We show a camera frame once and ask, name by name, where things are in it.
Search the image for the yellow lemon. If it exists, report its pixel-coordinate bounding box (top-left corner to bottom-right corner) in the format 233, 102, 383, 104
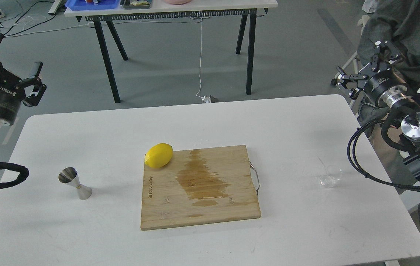
144, 143, 173, 168

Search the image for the grey tray with items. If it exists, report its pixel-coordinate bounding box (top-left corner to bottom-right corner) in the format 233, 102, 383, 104
119, 0, 152, 10

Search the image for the steel jigger measuring cup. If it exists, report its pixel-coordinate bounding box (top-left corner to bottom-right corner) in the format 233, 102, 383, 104
58, 167, 93, 200

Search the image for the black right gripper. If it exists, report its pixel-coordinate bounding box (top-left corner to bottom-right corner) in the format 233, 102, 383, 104
331, 40, 408, 108

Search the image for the bamboo cutting board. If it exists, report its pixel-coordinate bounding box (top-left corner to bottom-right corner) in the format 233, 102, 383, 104
140, 145, 262, 231

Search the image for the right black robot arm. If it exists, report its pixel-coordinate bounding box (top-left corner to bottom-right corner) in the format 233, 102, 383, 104
331, 40, 420, 192

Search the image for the pink round plate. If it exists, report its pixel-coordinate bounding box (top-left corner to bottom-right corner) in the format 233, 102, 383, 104
164, 0, 192, 5

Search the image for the white hanging cable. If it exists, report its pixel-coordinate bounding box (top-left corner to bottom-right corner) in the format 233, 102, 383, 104
195, 17, 211, 103

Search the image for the clear glass beaker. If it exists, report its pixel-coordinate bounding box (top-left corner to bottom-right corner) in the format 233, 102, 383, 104
318, 165, 344, 188

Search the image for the blue plastic tray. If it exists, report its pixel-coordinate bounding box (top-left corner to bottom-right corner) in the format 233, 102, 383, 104
65, 0, 120, 11

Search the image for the background white trestle table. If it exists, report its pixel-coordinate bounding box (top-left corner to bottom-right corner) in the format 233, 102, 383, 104
65, 0, 279, 104

